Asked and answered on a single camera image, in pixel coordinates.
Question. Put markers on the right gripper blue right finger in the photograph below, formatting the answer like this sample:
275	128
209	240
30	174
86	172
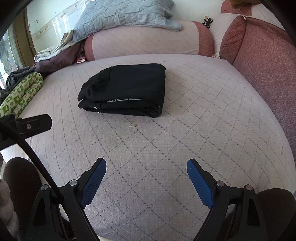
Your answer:
235	213

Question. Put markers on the stained glass window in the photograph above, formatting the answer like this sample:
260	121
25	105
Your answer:
10	59

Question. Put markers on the black sweatpants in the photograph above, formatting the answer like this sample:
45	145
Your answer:
126	89

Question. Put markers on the left hand grey glove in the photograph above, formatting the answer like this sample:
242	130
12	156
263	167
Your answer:
8	214

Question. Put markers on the dark grey folded clothes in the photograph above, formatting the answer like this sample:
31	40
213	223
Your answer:
14	79

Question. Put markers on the cream folded blanket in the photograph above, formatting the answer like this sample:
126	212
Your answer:
54	50

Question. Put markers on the red padded headboard cushion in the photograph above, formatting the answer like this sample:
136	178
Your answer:
257	45

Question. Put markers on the grey quilted blanket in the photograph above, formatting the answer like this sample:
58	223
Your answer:
103	15

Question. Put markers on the dark purple folded blanket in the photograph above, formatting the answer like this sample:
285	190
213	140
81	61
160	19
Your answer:
63	59

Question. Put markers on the red white small box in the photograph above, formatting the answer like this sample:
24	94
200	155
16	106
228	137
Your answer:
81	58

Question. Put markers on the pink bolster pillow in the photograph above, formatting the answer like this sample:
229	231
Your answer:
193	39

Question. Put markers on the pink quilted bed cover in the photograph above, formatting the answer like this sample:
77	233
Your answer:
211	113

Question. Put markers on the green patterned rolled quilt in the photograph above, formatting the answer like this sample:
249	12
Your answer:
21	95

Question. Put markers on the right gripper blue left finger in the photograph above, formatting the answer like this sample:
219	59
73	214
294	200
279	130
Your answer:
55	219

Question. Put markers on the small black bow ornament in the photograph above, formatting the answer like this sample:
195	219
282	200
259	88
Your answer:
207	22

